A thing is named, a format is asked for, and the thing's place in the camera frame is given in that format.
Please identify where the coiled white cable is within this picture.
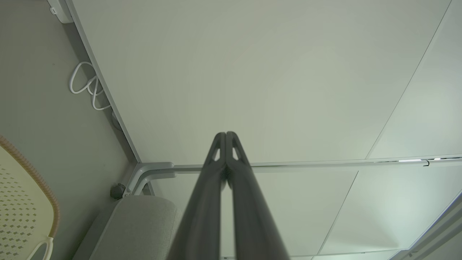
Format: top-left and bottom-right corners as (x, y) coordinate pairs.
(69, 61), (113, 111)

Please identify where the wide white partition panel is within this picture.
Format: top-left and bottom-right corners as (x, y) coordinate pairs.
(65, 0), (462, 169)

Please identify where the black castor wheel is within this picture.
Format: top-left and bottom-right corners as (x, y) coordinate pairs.
(110, 183), (126, 200)

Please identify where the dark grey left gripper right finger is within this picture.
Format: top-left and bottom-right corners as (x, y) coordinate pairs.
(226, 131), (290, 260)

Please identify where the grey partition foot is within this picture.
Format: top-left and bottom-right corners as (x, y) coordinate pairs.
(134, 172), (178, 196)

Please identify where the cream perforated laundry basket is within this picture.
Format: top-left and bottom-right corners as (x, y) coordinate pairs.
(0, 135), (61, 260)

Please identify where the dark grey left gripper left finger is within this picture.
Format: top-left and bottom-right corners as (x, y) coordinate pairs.
(168, 132), (227, 260)

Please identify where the grey fabric sofa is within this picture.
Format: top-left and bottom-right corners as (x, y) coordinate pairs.
(72, 195), (185, 260)

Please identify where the grey table leg frame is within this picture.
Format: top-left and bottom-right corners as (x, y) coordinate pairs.
(124, 161), (175, 197)

